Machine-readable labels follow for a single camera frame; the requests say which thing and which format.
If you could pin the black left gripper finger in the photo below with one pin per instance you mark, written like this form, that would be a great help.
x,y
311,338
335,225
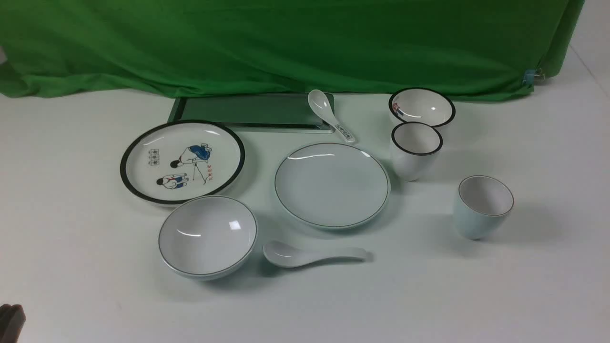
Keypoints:
x,y
12,320

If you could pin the pale green large bowl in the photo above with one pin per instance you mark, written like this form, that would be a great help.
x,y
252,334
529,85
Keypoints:
x,y
208,238

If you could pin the plain white ceramic spoon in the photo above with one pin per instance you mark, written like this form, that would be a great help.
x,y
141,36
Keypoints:
x,y
286,256

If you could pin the pale green cup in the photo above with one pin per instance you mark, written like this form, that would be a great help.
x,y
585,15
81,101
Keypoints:
x,y
482,204

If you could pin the black-rimmed illustrated plate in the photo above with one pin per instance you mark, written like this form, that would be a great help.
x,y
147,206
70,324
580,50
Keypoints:
x,y
176,162

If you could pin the dark green rectangular tray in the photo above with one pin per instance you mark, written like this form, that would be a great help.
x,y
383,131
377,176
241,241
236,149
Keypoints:
x,y
268,112

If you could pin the pale green plain plate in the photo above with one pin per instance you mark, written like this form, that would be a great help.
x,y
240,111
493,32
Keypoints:
x,y
331,186

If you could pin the white spoon with lettering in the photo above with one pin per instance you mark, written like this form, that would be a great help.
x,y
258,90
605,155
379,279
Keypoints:
x,y
320,105

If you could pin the black-rimmed white cup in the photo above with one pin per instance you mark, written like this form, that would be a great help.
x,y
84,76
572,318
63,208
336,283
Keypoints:
x,y
413,148

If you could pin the black-rimmed small bowl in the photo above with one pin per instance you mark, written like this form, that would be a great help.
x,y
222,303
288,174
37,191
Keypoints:
x,y
421,105

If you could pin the green backdrop cloth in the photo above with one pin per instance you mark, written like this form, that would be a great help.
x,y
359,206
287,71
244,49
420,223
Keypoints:
x,y
469,50

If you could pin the blue binder clip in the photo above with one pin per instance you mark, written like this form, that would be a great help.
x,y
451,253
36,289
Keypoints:
x,y
533,76

